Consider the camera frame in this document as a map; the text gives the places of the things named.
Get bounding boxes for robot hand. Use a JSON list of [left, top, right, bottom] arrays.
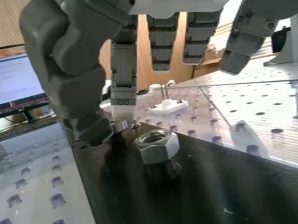
[[17, 0, 298, 148]]

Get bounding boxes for computer screen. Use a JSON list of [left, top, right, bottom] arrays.
[[0, 54, 50, 118]]

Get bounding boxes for metal hex nut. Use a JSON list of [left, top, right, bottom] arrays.
[[133, 128, 180, 165]]

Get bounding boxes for black plate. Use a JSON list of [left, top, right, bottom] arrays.
[[70, 121, 298, 224]]

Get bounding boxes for small white square bracket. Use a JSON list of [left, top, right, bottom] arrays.
[[147, 98, 190, 117]]

